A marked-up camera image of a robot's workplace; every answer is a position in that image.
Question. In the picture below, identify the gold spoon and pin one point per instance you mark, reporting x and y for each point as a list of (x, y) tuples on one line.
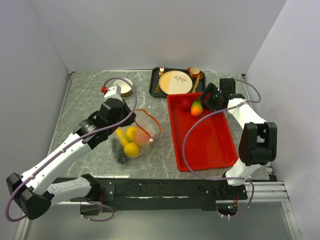
[(200, 75)]

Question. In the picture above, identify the clear zip top bag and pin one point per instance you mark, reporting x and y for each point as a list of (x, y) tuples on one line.
[(147, 123)]

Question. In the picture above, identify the peach fruit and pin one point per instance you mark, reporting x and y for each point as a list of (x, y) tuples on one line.
[(141, 139)]

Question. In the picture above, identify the dark grape bunch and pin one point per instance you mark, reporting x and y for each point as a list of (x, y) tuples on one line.
[(118, 152)]

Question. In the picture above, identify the small brown cup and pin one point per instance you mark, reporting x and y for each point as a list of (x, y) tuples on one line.
[(194, 72)]

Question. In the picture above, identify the gold fork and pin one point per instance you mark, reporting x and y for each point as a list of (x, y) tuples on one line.
[(160, 74)]

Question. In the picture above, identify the red wrinkled fruit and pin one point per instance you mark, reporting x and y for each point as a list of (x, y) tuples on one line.
[(185, 104)]

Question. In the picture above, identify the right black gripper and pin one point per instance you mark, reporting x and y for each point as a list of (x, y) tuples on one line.
[(210, 88)]

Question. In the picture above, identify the white brown bowl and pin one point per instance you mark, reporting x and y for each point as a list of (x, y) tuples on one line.
[(125, 89)]

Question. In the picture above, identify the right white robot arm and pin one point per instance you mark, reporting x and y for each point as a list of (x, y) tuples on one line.
[(258, 142)]

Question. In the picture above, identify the yellow pear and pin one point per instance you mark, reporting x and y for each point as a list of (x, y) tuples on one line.
[(131, 150)]

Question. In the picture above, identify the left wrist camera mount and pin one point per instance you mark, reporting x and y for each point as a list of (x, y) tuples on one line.
[(114, 92)]

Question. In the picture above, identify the black serving tray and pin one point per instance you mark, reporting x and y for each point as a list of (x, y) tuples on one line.
[(155, 77)]

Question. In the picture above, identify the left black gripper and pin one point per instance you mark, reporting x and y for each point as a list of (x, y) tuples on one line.
[(129, 120)]

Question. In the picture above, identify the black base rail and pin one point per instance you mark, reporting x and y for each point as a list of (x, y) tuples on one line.
[(163, 194)]

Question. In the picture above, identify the green orange mango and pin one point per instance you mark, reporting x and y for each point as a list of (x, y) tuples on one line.
[(196, 108)]

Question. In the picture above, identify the red plastic bin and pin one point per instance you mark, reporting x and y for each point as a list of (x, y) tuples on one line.
[(209, 146)]

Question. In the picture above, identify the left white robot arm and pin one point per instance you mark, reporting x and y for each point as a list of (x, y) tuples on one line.
[(34, 190)]

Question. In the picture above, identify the orange white plate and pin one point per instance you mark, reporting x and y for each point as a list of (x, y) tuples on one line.
[(175, 82)]

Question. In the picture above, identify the green yellow orange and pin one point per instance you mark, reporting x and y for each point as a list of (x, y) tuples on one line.
[(130, 133)]

